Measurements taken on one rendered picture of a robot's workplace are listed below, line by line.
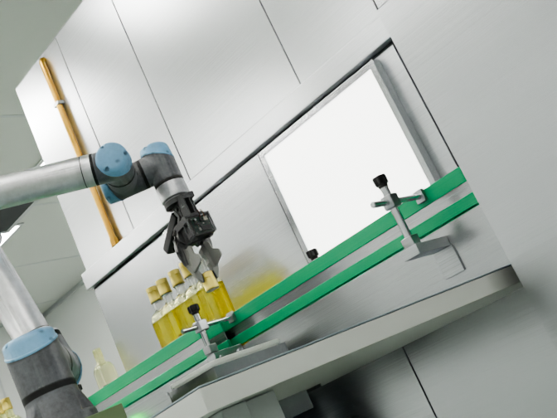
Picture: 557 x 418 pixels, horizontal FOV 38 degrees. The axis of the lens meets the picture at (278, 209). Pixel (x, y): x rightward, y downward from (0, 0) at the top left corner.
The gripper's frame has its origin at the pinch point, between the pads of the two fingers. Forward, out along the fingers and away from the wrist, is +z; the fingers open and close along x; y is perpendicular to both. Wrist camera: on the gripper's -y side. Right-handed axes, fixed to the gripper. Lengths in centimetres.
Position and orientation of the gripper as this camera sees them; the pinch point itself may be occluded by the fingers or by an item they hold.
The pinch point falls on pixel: (206, 276)
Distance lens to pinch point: 197.6
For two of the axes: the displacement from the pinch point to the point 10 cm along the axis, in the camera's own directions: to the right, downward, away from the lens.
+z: 4.3, 8.7, -2.4
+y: 5.0, -4.5, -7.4
